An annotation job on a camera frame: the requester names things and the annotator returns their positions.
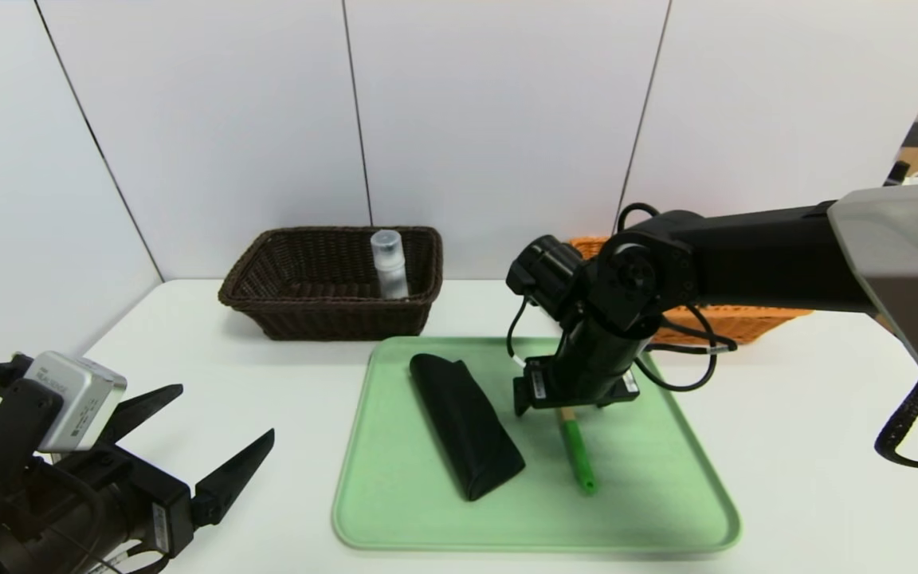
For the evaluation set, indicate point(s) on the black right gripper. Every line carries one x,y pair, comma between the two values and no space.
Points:
543,386

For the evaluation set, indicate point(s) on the orange wicker basket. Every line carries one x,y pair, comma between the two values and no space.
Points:
746,323

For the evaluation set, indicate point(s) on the white bottle with clear cap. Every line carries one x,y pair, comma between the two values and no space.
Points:
390,271

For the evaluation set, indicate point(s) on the light green plastic tray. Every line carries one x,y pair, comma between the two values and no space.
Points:
427,510

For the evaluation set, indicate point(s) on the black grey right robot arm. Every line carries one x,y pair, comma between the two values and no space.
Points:
746,255

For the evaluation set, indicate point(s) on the black glasses case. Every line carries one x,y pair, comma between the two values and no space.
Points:
467,430

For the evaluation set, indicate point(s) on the dark brown wicker basket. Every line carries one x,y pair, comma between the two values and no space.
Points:
307,319

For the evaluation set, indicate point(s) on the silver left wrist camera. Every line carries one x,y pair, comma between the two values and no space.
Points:
76,399

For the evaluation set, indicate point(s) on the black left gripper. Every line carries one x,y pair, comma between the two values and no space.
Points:
162,514

